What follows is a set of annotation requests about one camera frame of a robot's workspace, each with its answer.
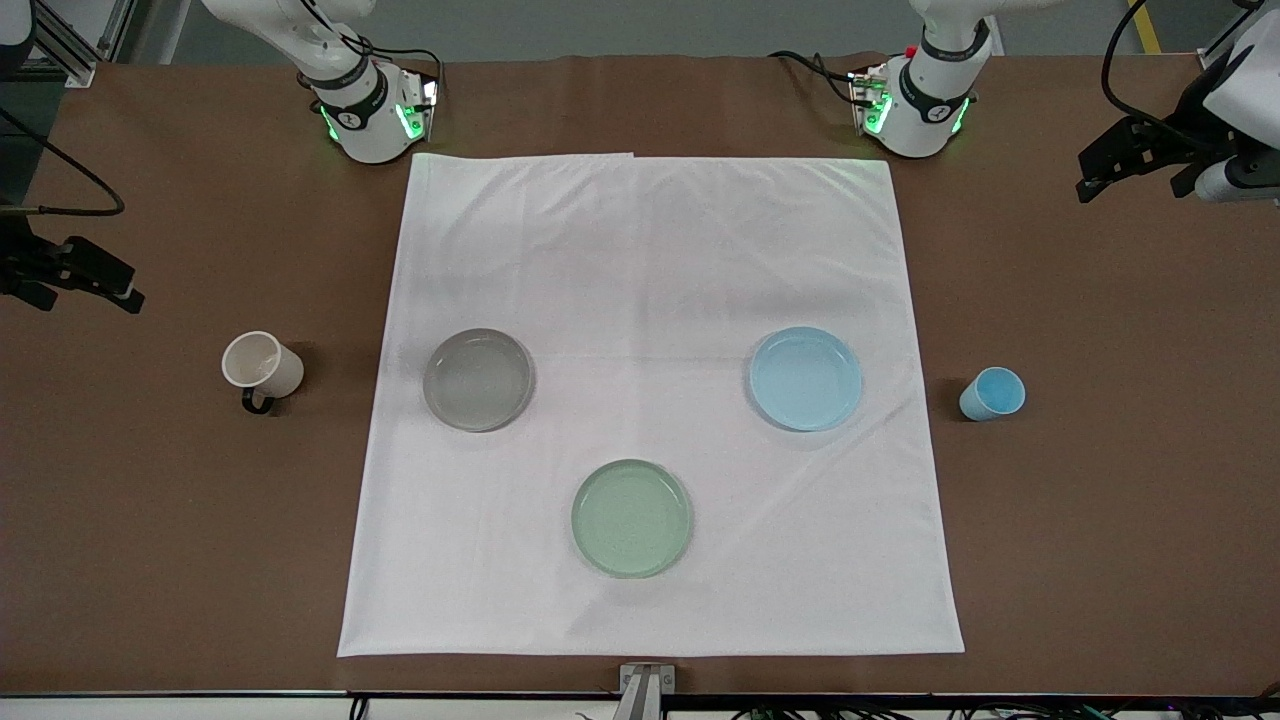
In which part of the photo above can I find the white mug with black handle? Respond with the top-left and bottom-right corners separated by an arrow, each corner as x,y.
221,330 -> 305,416

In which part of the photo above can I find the blue cup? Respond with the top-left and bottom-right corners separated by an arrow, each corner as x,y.
959,366 -> 1027,423

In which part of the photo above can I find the gray round plate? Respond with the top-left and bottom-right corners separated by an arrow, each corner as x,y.
422,328 -> 536,433

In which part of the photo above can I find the blue round plate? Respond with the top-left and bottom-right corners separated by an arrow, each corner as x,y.
748,326 -> 864,433

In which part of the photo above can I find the green round plate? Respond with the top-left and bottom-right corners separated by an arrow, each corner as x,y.
571,459 -> 695,579

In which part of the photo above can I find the white square cloth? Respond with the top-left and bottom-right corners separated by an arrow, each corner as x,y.
337,152 -> 966,659

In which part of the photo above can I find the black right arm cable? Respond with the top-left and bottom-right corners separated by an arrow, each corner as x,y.
0,105 -> 128,218

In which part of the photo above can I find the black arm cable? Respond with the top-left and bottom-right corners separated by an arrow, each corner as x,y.
1100,0 -> 1206,141
0,105 -> 128,218

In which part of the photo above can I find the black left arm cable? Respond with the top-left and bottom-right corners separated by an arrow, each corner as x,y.
1100,0 -> 1206,141

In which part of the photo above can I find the aluminum frame profile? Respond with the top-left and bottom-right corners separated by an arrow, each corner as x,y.
1200,0 -> 1265,71
35,0 -> 136,89

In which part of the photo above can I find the black left base cable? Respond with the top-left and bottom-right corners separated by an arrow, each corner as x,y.
768,48 -> 863,107

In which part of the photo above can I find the black base cable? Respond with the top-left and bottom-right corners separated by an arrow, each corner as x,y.
768,48 -> 863,107
335,30 -> 448,91

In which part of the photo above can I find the black right base cable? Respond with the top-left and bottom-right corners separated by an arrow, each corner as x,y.
335,30 -> 448,91

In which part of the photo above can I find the black table edge rail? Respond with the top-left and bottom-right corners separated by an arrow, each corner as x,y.
0,688 -> 1280,713

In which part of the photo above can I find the gray metal camera bracket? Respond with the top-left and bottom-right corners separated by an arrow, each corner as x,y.
612,663 -> 677,720

